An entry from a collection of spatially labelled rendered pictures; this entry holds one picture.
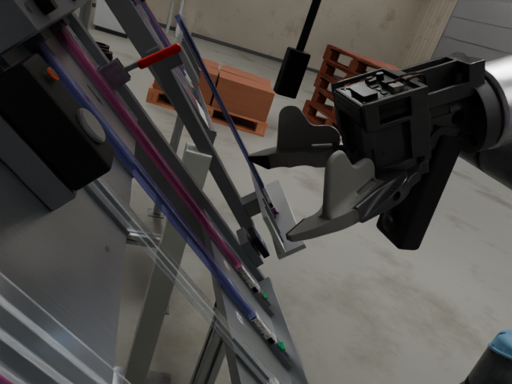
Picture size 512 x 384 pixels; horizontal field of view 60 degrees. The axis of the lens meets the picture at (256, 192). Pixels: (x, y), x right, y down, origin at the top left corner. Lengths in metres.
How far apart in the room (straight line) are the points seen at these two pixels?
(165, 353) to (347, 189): 1.39
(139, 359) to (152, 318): 0.15
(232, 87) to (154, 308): 3.30
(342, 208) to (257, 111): 4.05
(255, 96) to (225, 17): 6.64
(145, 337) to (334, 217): 1.00
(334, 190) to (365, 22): 11.99
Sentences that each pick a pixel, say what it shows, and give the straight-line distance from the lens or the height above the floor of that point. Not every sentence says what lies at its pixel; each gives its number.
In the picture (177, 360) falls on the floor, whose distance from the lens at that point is 1.65.
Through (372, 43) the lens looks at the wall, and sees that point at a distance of 12.53.
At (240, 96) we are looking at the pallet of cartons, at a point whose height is 0.32.
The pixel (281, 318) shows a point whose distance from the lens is 0.75.
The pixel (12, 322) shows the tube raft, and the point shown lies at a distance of 0.21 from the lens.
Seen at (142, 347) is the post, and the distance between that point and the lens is 1.30.
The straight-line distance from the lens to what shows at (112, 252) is 0.34.
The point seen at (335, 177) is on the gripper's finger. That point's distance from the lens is 0.32.
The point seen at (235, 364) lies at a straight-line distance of 0.47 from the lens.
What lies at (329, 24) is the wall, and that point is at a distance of 11.81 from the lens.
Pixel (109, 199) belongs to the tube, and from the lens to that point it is 0.37.
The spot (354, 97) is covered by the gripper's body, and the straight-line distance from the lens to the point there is 0.37.
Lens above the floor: 1.17
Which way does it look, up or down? 22 degrees down
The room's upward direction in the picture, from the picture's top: 19 degrees clockwise
